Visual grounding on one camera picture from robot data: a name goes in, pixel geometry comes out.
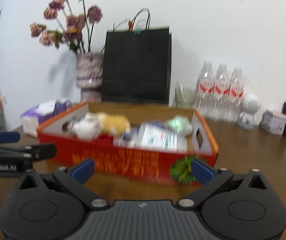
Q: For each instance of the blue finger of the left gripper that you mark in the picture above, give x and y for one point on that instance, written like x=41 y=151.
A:
x=9 y=137
x=39 y=152

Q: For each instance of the purple tissue pack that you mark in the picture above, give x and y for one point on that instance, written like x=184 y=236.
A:
x=40 y=113

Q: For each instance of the red fabric item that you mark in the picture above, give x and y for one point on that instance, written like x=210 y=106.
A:
x=106 y=139

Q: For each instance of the black paper shopping bag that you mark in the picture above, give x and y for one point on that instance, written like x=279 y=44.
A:
x=137 y=63

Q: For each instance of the purple knitted cloth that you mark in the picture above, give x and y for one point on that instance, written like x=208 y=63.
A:
x=133 y=133

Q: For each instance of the yellow white plush toy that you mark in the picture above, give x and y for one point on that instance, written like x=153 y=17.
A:
x=93 y=125

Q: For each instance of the iridescent glitter bag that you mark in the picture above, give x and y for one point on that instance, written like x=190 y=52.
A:
x=180 y=124

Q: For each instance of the water bottle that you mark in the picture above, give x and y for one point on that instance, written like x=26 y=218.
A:
x=221 y=88
x=204 y=87
x=236 y=94

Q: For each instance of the green glass cup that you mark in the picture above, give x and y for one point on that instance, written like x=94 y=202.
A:
x=184 y=97

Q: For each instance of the right water bottle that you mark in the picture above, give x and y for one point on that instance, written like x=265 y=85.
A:
x=236 y=94

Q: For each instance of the purple white ceramic vase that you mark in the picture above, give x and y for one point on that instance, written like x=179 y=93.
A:
x=89 y=69

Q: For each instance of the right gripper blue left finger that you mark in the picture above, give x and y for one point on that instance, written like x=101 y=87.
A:
x=72 y=181

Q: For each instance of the white printed plastic packet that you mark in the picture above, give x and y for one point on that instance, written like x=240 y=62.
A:
x=155 y=139

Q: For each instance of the middle water bottle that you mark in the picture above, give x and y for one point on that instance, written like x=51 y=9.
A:
x=221 y=88

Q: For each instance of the small printed tin box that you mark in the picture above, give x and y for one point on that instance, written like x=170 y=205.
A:
x=273 y=122

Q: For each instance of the red orange cardboard box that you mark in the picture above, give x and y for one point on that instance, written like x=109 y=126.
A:
x=152 y=166

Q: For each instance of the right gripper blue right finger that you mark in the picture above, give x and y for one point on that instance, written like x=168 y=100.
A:
x=211 y=180

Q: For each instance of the dried pink rose bouquet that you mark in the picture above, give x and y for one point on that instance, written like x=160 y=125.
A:
x=75 y=31

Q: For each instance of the white robot figurine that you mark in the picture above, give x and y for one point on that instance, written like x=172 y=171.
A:
x=250 y=106

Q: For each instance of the left water bottle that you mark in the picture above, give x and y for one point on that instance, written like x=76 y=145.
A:
x=204 y=87

